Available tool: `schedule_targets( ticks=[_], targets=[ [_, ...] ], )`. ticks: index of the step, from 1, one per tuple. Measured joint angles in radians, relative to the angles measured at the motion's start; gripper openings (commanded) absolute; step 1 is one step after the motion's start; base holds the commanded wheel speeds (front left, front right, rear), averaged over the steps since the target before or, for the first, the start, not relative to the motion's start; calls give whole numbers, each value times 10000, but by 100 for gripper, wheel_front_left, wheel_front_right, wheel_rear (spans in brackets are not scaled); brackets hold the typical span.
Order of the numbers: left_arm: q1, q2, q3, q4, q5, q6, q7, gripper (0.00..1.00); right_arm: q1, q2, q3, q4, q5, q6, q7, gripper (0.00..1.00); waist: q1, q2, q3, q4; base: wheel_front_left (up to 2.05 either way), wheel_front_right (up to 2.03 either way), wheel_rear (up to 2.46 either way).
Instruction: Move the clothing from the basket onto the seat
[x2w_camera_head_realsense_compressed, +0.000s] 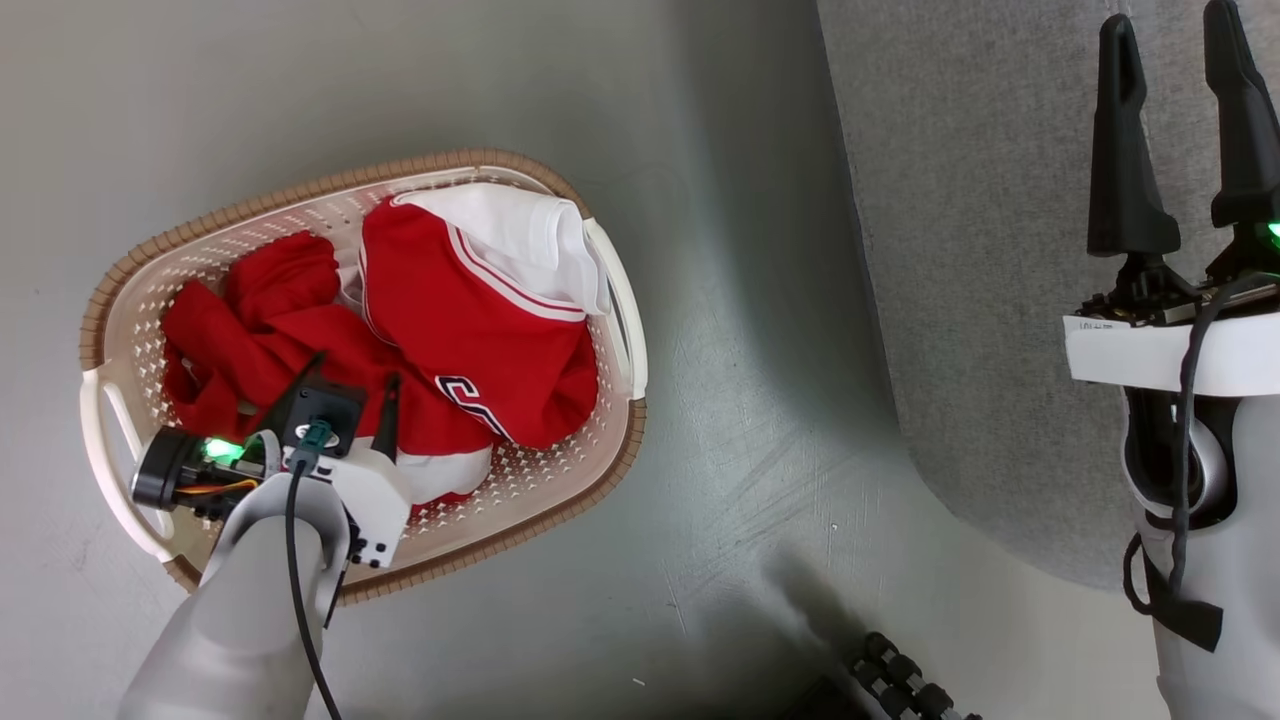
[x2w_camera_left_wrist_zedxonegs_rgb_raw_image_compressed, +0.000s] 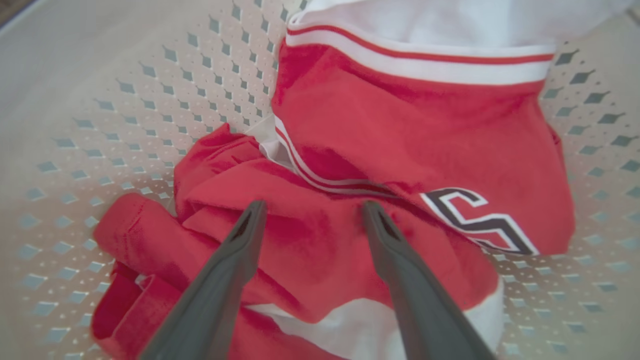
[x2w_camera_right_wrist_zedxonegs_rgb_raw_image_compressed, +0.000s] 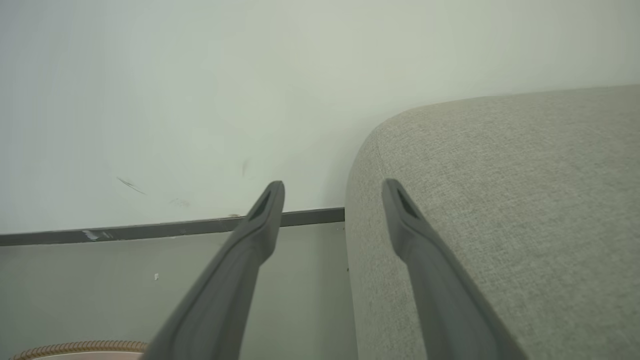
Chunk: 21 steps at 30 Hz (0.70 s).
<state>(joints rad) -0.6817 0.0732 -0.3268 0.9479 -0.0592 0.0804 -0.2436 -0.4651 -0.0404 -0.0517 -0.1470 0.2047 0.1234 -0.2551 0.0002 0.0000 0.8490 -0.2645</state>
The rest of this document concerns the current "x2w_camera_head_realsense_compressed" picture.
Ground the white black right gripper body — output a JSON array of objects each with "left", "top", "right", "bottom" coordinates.
[{"left": 1062, "top": 220, "right": 1280, "bottom": 397}]

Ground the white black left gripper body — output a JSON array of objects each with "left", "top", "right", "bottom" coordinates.
[{"left": 132, "top": 428, "right": 412, "bottom": 571}]

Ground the white cloth garment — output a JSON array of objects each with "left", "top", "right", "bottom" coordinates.
[{"left": 395, "top": 183, "right": 613, "bottom": 317}]

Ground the plain red crumpled garment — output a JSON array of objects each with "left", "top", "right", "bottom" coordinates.
[{"left": 160, "top": 230, "right": 401, "bottom": 446}]

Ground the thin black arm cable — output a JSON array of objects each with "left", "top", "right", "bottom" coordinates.
[
  {"left": 284, "top": 455, "right": 346, "bottom": 720},
  {"left": 1122, "top": 275, "right": 1280, "bottom": 654}
]

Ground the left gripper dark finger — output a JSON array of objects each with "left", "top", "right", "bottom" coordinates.
[
  {"left": 373, "top": 372, "right": 402, "bottom": 464},
  {"left": 260, "top": 350, "right": 327, "bottom": 441}
]

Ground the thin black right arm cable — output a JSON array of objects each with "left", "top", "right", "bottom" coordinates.
[{"left": 1122, "top": 275, "right": 1280, "bottom": 654}]

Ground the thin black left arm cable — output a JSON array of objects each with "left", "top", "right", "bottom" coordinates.
[{"left": 284, "top": 455, "right": 346, "bottom": 720}]

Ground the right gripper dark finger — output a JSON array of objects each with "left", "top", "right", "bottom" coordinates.
[
  {"left": 1087, "top": 13, "right": 1182, "bottom": 259},
  {"left": 1202, "top": 0, "right": 1280, "bottom": 230}
]

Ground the beige perforated plastic laundry basket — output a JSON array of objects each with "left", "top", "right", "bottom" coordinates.
[{"left": 78, "top": 148, "right": 649, "bottom": 606}]

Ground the red jersey with white trim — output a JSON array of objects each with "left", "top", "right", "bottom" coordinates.
[{"left": 358, "top": 195, "right": 601, "bottom": 506}]

